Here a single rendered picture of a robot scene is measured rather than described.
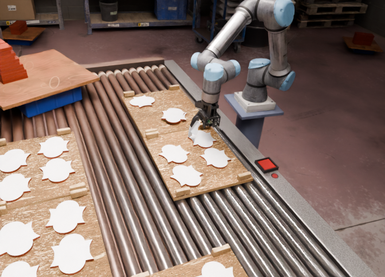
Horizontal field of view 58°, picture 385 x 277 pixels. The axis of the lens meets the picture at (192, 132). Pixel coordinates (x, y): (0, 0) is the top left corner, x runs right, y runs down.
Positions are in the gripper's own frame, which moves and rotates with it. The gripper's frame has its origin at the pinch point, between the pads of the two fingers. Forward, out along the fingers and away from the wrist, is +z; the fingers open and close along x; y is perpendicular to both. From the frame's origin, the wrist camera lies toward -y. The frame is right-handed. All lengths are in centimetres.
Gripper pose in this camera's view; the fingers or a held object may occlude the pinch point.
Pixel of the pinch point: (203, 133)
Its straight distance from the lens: 160.2
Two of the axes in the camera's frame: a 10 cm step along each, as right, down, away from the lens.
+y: 3.8, 5.9, -7.1
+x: 9.2, -1.7, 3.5
